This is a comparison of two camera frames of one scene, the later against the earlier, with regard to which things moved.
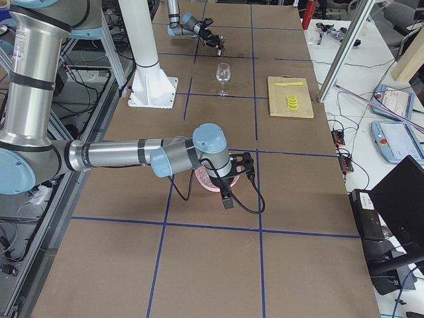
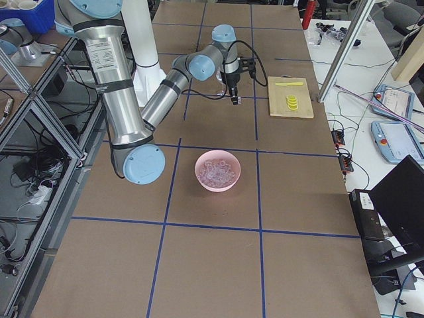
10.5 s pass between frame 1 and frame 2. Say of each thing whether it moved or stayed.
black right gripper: moved
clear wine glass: stayed
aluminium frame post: stayed
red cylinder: stayed
